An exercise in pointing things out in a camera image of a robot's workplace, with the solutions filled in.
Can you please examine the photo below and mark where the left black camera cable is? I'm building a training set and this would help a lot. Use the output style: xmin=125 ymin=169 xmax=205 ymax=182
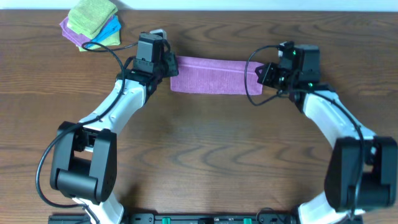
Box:
xmin=35 ymin=41 xmax=139 ymax=224

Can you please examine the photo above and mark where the blue folded cloth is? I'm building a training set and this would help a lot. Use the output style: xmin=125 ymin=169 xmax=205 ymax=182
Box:
xmin=91 ymin=16 xmax=121 ymax=42

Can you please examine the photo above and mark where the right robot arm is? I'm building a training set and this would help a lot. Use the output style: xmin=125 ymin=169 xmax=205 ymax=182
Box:
xmin=255 ymin=42 xmax=397 ymax=223

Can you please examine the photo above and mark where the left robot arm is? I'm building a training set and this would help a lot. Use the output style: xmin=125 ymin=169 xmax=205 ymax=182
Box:
xmin=49 ymin=29 xmax=178 ymax=223

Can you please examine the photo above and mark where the purple folded cloth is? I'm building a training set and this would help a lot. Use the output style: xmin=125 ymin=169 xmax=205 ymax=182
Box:
xmin=59 ymin=16 xmax=115 ymax=49

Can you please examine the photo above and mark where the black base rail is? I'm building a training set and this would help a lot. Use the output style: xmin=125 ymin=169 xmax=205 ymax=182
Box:
xmin=47 ymin=211 xmax=299 ymax=224

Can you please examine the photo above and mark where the top green folded cloth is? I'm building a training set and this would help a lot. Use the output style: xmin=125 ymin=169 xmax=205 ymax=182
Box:
xmin=67 ymin=0 xmax=118 ymax=39

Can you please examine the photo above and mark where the purple microfiber cloth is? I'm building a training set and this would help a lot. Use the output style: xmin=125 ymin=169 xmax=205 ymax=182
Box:
xmin=170 ymin=56 xmax=262 ymax=95

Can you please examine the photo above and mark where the bottom green folded cloth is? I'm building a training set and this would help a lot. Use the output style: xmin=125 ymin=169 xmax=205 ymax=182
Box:
xmin=78 ymin=31 xmax=121 ymax=52

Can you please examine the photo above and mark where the green folded cloth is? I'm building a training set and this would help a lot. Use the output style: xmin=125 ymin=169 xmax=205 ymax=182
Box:
xmin=67 ymin=0 xmax=118 ymax=39
xmin=78 ymin=31 xmax=121 ymax=52

